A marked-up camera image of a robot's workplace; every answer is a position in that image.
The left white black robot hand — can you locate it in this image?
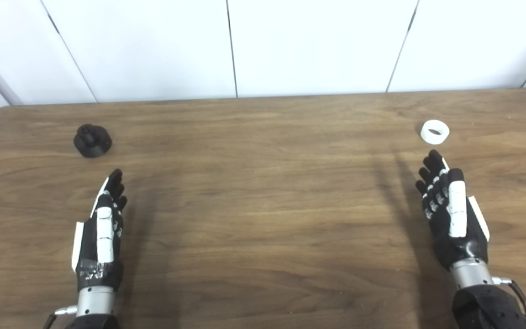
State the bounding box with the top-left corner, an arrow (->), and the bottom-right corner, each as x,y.
71,169 -> 128,292

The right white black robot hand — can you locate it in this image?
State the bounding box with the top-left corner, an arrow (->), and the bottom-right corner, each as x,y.
415,149 -> 491,271

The white plastic ring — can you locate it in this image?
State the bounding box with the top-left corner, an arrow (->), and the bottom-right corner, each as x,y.
421,120 -> 450,146

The round black plastic part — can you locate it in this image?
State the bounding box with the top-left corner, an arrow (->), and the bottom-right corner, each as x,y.
74,124 -> 112,159

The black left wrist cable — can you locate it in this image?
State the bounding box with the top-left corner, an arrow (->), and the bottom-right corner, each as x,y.
42,305 -> 79,329

